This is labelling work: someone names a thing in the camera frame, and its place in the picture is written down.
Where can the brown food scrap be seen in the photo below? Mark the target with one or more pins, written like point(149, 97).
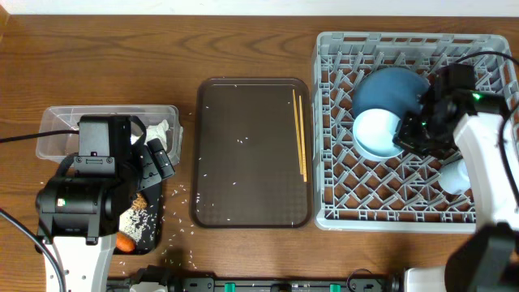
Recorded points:
point(139, 202)

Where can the brown serving tray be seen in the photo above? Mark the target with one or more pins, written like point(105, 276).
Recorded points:
point(246, 171)

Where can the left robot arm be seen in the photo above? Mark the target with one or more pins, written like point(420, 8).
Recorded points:
point(80, 206)

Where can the black bin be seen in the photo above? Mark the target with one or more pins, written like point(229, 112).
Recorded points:
point(155, 199)

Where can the black front rail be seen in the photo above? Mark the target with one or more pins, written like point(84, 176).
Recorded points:
point(154, 278)

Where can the orange carrot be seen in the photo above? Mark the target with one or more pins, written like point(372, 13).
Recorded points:
point(124, 243)

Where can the blue plate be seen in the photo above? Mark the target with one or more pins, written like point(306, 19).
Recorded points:
point(394, 89)

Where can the clear plastic bin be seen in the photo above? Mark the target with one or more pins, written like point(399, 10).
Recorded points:
point(58, 118)

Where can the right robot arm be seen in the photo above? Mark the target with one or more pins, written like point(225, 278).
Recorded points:
point(455, 115)

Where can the grey dishwasher rack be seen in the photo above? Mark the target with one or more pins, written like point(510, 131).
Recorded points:
point(401, 194)

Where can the pile of white rice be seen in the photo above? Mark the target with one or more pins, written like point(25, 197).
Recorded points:
point(141, 226)

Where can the white paper cup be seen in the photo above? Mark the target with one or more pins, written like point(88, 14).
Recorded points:
point(454, 178)

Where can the light blue rice bowl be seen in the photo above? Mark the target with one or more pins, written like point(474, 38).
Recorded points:
point(373, 133)

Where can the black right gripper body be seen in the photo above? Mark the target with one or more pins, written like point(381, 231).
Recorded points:
point(423, 135)

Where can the white tissue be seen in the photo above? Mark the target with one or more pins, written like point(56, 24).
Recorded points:
point(152, 132)

